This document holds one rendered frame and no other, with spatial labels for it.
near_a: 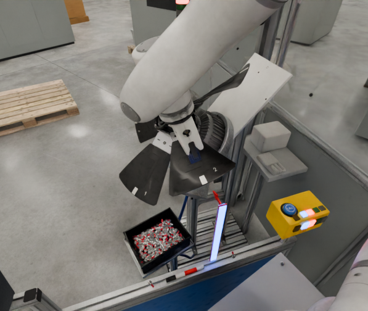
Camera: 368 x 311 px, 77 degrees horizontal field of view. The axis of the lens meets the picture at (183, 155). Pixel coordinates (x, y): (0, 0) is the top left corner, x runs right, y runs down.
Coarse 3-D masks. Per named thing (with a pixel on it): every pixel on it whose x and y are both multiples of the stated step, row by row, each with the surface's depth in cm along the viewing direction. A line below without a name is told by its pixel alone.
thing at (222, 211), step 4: (220, 208) 64; (224, 208) 64; (220, 212) 65; (224, 212) 66; (220, 216) 66; (220, 220) 68; (216, 224) 69; (220, 224) 69; (216, 228) 70; (220, 228) 71; (216, 232) 72; (220, 232) 73; (216, 236) 74; (220, 236) 75; (216, 240) 75; (216, 244) 78; (216, 248) 79; (212, 252) 81; (216, 252) 82; (212, 256) 83
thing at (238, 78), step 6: (246, 66) 80; (246, 72) 72; (234, 78) 75; (240, 78) 71; (222, 84) 79; (228, 84) 73; (234, 84) 70; (216, 90) 76; (222, 90) 73; (204, 96) 80; (210, 96) 91; (198, 102) 89
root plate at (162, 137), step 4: (160, 132) 97; (156, 136) 97; (160, 136) 97; (164, 136) 97; (168, 136) 96; (156, 140) 97; (160, 140) 97; (164, 140) 97; (168, 140) 97; (172, 140) 96; (156, 144) 97; (160, 144) 97; (164, 144) 97; (168, 144) 97; (160, 148) 97; (164, 148) 97; (168, 148) 97; (168, 152) 97
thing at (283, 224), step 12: (276, 204) 78; (300, 204) 78; (312, 204) 78; (276, 216) 78; (288, 216) 75; (300, 216) 75; (312, 216) 75; (324, 216) 77; (276, 228) 80; (288, 228) 74; (300, 228) 77; (312, 228) 81
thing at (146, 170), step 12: (144, 156) 98; (156, 156) 97; (168, 156) 97; (132, 168) 100; (144, 168) 98; (156, 168) 97; (132, 180) 100; (144, 180) 98; (156, 180) 97; (156, 192) 97; (156, 204) 96
